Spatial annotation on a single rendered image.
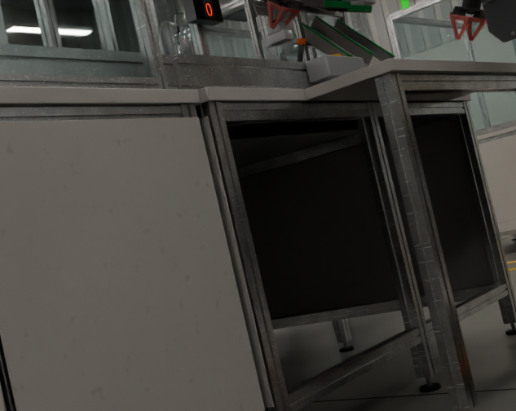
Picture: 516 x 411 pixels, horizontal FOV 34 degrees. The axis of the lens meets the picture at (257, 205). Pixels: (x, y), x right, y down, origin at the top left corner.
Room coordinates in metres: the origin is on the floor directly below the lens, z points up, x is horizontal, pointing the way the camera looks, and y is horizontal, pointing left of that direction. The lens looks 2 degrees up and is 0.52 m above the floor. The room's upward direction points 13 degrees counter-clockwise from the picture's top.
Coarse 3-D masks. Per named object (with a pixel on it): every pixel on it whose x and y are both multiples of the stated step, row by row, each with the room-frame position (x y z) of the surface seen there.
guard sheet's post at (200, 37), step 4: (196, 24) 2.47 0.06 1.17; (200, 24) 2.49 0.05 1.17; (196, 28) 2.48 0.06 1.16; (200, 28) 2.49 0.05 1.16; (196, 32) 2.48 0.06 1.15; (200, 32) 2.48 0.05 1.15; (204, 32) 2.50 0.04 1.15; (196, 36) 2.48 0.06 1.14; (200, 36) 2.48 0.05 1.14; (204, 36) 2.49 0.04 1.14; (200, 40) 2.47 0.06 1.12; (204, 40) 2.49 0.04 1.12; (200, 44) 2.48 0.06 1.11; (204, 44) 2.49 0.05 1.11; (200, 48) 2.48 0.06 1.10; (204, 48) 2.48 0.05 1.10; (208, 48) 2.50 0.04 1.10; (200, 52) 2.48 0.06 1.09; (204, 52) 2.48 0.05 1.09; (208, 52) 2.49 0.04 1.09
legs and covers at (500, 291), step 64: (384, 128) 3.17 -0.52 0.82; (448, 128) 3.08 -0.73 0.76; (256, 192) 3.60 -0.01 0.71; (320, 192) 3.42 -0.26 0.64; (384, 192) 2.40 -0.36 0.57; (448, 192) 3.11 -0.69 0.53; (256, 256) 3.64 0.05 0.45; (320, 256) 3.46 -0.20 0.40; (384, 256) 3.29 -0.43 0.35; (448, 256) 3.14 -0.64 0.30; (256, 320) 1.82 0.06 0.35; (320, 320) 3.44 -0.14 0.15; (512, 320) 2.99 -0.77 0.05; (320, 384) 1.96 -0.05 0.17
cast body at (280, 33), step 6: (282, 24) 2.54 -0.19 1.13; (270, 30) 2.55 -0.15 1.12; (276, 30) 2.53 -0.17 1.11; (282, 30) 2.52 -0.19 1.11; (288, 30) 2.54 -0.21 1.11; (270, 36) 2.55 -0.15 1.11; (276, 36) 2.54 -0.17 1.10; (282, 36) 2.52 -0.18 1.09; (288, 36) 2.53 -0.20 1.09; (270, 42) 2.55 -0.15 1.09; (276, 42) 2.54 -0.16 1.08; (282, 42) 2.57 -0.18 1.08
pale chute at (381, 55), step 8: (336, 24) 3.01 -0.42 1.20; (344, 24) 2.99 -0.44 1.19; (344, 32) 2.99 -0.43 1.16; (352, 32) 2.97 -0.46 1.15; (360, 40) 2.95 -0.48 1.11; (368, 40) 2.92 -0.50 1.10; (368, 48) 2.93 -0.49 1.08; (376, 48) 2.91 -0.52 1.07; (376, 56) 2.91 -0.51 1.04; (384, 56) 2.89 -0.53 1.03; (392, 56) 2.87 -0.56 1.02
